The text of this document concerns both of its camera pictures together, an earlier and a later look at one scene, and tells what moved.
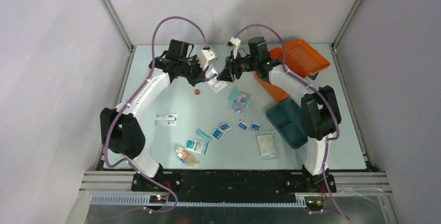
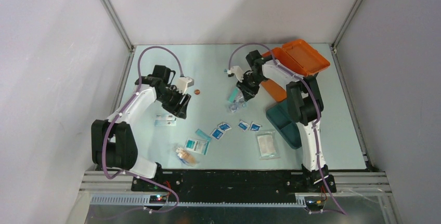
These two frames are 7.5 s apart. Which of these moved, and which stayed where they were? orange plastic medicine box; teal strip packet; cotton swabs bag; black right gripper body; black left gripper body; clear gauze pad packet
Moved: black right gripper body; black left gripper body
Stayed: cotton swabs bag; teal strip packet; clear gauze pad packet; orange plastic medicine box
